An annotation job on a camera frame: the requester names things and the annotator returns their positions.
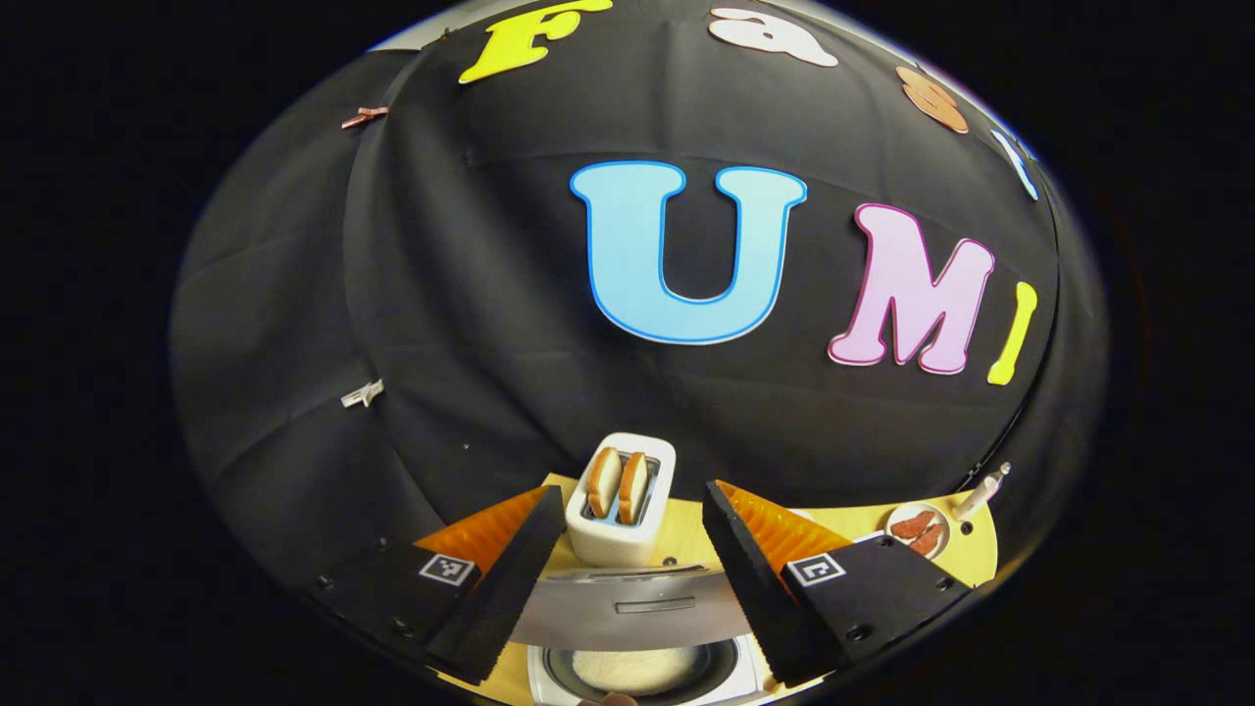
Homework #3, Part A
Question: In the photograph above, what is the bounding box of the white rice heap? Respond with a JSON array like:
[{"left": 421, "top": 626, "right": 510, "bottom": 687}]
[{"left": 572, "top": 647, "right": 699, "bottom": 698}]

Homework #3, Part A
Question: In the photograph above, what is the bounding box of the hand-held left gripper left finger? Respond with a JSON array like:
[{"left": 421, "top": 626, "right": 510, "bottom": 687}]
[{"left": 314, "top": 484, "right": 568, "bottom": 687}]

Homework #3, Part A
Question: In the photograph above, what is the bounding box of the white toaster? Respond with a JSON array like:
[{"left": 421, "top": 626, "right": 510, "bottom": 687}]
[{"left": 566, "top": 432, "right": 678, "bottom": 569}]

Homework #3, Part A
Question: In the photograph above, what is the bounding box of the toasted bread slice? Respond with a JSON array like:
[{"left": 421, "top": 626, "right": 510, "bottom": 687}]
[
  {"left": 618, "top": 451, "right": 650, "bottom": 526},
  {"left": 586, "top": 446, "right": 624, "bottom": 520}
]

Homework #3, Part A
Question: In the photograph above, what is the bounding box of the black backdrop cloth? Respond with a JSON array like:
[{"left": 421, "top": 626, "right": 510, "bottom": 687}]
[{"left": 169, "top": 0, "right": 1109, "bottom": 629}]

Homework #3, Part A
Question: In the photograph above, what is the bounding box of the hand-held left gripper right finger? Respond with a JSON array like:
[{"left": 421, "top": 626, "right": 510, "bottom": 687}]
[{"left": 702, "top": 479, "right": 974, "bottom": 689}]

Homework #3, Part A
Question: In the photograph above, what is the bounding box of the white rice cooker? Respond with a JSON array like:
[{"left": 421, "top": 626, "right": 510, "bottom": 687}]
[{"left": 508, "top": 562, "right": 785, "bottom": 706}]

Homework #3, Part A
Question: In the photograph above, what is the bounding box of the small clear bottle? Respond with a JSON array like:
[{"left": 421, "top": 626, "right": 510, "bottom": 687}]
[{"left": 953, "top": 462, "right": 1012, "bottom": 522}]

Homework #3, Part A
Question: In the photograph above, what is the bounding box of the white round plate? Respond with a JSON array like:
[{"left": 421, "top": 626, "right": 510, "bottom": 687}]
[{"left": 885, "top": 502, "right": 952, "bottom": 562}]

